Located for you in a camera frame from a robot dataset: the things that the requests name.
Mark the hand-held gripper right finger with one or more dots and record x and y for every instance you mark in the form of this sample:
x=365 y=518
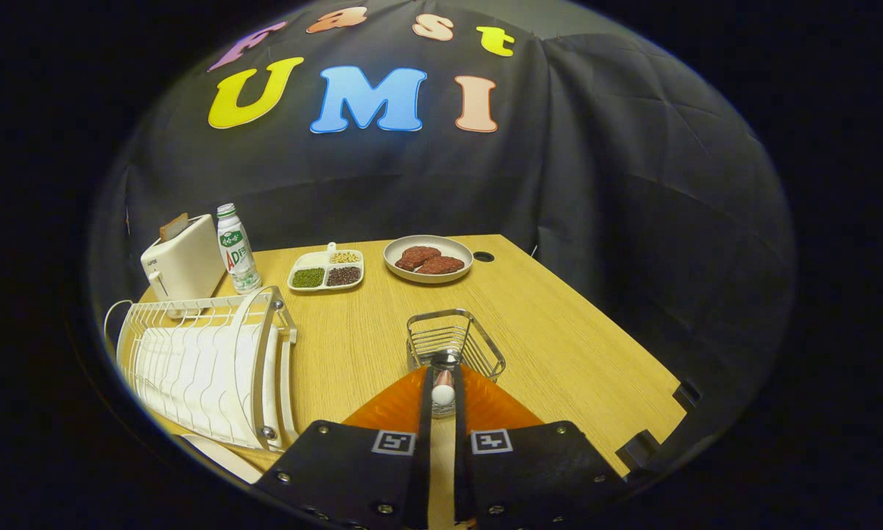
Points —
x=462 y=442

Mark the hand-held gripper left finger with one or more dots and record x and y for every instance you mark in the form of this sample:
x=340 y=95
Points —
x=423 y=442

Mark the beige round plate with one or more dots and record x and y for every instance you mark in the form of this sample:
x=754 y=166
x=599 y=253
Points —
x=220 y=456

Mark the beige plate with patties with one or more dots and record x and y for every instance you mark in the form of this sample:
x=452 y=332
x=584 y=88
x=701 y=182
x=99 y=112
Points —
x=428 y=240

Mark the brown meat patty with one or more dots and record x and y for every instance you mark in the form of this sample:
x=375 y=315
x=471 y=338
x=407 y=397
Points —
x=415 y=256
x=445 y=266

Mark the pile of dark beans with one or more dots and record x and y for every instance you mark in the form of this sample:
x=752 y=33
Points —
x=344 y=276

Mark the pile of yellow beans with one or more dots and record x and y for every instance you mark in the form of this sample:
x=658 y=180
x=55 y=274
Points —
x=345 y=258

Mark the pile of green beans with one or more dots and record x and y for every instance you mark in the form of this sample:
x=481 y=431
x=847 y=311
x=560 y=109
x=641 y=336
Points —
x=308 y=277

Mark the white divided tray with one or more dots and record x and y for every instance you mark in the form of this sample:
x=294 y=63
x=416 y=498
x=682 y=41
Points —
x=326 y=265

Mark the white bottle with green label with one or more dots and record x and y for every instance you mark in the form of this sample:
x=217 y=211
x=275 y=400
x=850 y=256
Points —
x=238 y=254

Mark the white toaster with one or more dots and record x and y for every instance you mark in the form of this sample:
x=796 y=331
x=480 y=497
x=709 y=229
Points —
x=187 y=261

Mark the toast bread slice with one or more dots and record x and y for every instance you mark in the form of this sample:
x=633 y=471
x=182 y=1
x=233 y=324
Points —
x=174 y=227

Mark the black table edge bracket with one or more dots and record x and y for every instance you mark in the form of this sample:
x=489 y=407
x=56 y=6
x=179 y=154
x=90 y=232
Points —
x=640 y=449
x=688 y=395

